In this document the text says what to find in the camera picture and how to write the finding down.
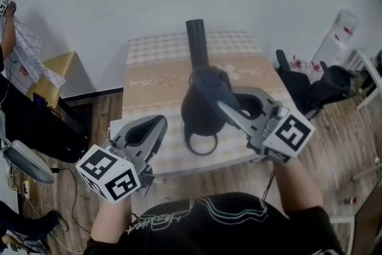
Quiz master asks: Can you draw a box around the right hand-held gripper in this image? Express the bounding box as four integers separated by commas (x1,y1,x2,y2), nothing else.
217,85,316,164

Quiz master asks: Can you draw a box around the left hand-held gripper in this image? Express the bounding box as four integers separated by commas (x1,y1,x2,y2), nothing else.
76,114,169,204

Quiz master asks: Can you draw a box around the black lamp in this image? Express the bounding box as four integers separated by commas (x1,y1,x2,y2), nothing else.
180,19,233,156

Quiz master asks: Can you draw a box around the person's left forearm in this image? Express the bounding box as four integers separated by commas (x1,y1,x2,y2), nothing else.
89,192,133,246

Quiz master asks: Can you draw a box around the person's right forearm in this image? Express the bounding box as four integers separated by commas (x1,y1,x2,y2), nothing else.
272,154,325,219

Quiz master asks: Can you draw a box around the white grid-pattern cloth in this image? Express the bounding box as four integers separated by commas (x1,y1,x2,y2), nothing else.
6,16,67,89

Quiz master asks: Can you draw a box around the beige checked tablecloth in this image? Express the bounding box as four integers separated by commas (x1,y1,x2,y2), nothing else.
121,29,295,177

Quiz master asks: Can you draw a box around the black chair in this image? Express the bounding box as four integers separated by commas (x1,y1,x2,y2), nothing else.
274,49,361,121

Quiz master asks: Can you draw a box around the white water dispenser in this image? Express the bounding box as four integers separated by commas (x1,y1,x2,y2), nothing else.
312,8,359,70

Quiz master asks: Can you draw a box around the person's black printed shirt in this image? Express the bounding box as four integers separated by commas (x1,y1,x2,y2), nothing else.
84,192,346,255

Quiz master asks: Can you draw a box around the yellow table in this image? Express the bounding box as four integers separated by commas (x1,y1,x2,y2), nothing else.
26,51,79,109

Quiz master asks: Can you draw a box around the black desk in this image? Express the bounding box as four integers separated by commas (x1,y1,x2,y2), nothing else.
0,73,91,164

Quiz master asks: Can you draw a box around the phone with blue screen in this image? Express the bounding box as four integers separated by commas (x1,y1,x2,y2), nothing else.
32,92,49,107

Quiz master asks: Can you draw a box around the white metal rack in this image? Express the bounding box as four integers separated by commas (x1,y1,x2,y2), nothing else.
344,47,382,111

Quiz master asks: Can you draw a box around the black cable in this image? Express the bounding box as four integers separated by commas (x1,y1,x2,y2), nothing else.
50,167,92,235

